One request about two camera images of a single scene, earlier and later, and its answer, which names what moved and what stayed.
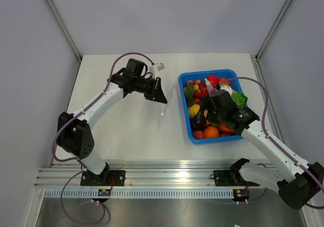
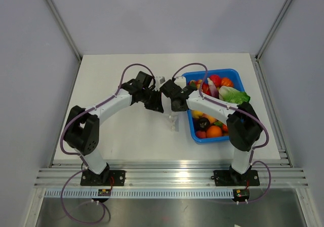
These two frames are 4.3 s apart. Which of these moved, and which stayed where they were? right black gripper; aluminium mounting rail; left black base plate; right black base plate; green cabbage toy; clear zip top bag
Moved: clear zip top bag; right black gripper
Stayed: right black base plate; aluminium mounting rail; left black base plate; green cabbage toy
